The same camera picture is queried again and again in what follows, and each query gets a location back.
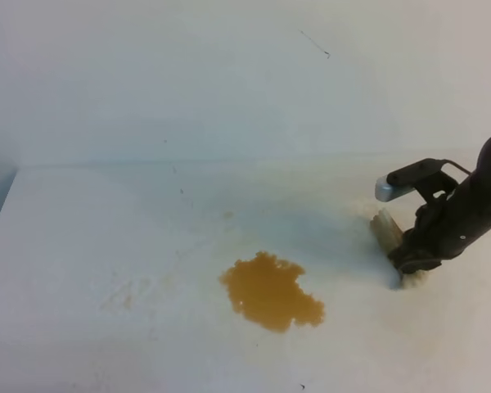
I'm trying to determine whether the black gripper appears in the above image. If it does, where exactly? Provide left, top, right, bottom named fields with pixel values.
left=388, top=174, right=491, bottom=274

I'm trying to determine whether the stained pale rag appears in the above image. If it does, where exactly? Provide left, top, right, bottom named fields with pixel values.
left=369, top=209, right=428, bottom=290

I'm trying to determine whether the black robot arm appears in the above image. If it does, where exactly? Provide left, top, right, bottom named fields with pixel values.
left=376, top=138, right=491, bottom=274

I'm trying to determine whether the brown coffee stain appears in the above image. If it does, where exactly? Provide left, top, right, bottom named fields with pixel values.
left=218, top=251, right=325, bottom=333

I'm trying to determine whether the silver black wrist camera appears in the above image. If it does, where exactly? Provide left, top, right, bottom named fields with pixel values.
left=375, top=158, right=458, bottom=204

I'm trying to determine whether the thin black camera cable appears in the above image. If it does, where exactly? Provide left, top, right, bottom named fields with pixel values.
left=440, top=158, right=472, bottom=178

